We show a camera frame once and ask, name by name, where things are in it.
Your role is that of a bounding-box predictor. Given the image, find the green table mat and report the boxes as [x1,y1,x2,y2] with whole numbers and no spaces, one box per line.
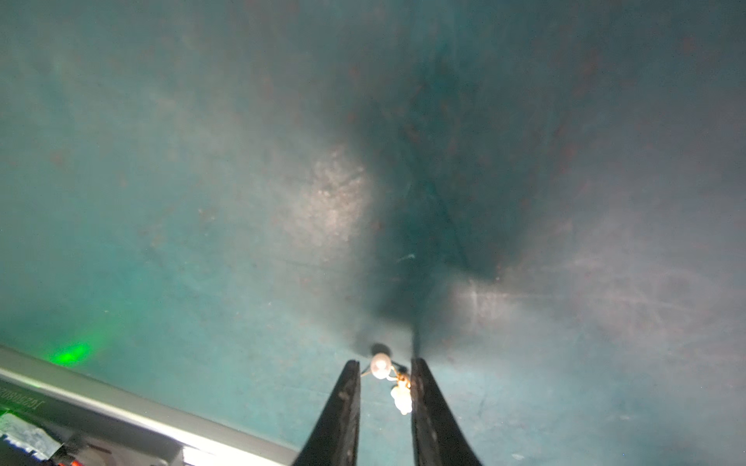
[1,1,745,465]

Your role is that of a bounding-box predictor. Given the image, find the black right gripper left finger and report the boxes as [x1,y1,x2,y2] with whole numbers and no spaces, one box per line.
[293,360,361,466]

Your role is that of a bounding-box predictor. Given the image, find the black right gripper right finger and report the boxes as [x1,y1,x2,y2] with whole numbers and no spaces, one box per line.
[410,358,482,466]

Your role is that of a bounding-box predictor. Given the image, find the aluminium front rail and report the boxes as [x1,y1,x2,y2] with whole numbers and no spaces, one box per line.
[1,347,298,465]

